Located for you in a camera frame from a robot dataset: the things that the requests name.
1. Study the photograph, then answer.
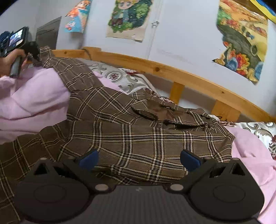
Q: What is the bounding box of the brown plaid coat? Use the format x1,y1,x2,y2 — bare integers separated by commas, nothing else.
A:
1,47,234,223

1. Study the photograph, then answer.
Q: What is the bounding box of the person's left hand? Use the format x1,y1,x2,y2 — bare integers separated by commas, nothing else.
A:
0,49,27,77

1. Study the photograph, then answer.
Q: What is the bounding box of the grey door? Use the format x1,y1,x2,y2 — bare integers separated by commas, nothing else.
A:
36,17,61,49

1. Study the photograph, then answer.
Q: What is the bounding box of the orange anime girl poster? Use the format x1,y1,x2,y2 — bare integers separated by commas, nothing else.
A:
65,1,92,33

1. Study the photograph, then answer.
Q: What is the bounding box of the pink bed sheet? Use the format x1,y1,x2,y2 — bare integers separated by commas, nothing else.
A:
1,67,275,223

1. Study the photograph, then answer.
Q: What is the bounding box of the green chibi character poster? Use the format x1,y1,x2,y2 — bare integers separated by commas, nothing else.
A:
106,0,153,42

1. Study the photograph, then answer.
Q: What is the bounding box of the floral patterned bedding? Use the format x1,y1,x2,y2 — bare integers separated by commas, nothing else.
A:
79,58,275,162

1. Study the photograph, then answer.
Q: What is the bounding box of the colourful landscape poster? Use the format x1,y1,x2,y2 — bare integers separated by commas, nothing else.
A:
213,0,268,84

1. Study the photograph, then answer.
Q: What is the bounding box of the yellow blue poster corner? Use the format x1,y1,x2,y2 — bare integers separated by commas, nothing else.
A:
250,0,275,23

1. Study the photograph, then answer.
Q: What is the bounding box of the wooden bed frame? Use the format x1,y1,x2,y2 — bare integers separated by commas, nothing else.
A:
52,47,275,122

